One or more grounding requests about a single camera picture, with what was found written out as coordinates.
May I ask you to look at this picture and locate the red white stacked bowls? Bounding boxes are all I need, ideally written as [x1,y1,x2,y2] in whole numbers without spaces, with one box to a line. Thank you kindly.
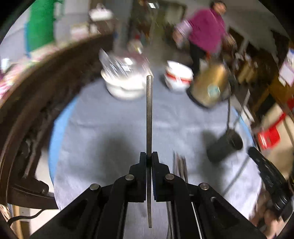
[164,61,193,92]

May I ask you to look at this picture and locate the white rice cooker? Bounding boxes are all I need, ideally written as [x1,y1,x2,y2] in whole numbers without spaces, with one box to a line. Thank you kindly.
[89,3,114,22]

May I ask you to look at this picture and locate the person right hand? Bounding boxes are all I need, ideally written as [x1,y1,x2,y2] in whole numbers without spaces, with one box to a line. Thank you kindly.
[249,197,282,238]

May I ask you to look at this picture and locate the carved dark wooden chair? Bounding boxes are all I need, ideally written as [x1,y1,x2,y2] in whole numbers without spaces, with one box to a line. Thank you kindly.
[1,34,114,209]

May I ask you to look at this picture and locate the grey table cloth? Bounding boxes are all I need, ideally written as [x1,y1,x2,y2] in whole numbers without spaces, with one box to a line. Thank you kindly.
[49,79,261,218]

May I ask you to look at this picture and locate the person in magenta sweater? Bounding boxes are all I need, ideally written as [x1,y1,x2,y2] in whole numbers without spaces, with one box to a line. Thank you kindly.
[172,1,229,76]

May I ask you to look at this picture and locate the white pot with plastic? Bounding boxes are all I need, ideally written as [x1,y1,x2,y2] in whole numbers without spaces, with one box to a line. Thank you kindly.
[99,49,152,100]

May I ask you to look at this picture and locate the dark chopstick group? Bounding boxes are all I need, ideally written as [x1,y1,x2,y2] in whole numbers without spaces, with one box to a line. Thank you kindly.
[182,157,188,183]

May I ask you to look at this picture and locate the green thermos flask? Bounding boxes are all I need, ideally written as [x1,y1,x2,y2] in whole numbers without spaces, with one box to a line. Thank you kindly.
[25,0,65,53]

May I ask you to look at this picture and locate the dark grey utensil holder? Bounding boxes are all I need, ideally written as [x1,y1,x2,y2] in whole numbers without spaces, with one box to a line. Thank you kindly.
[206,129,243,163]

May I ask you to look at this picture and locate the brass electric kettle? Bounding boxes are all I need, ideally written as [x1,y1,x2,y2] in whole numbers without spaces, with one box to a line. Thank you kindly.
[187,62,231,108]

